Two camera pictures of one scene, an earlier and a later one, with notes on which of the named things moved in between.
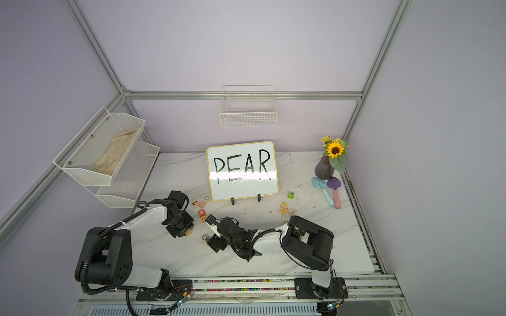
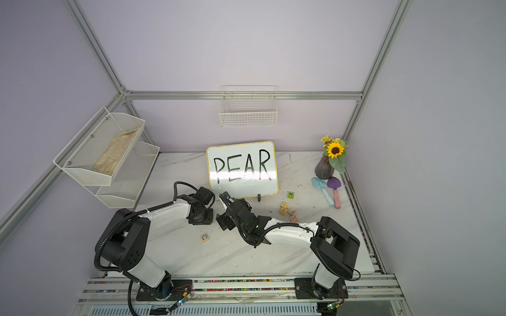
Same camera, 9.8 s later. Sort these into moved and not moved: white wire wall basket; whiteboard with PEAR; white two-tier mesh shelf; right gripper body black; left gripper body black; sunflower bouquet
Moved: right gripper body black; left gripper body black
Not moved: white two-tier mesh shelf; whiteboard with PEAR; sunflower bouquet; white wire wall basket
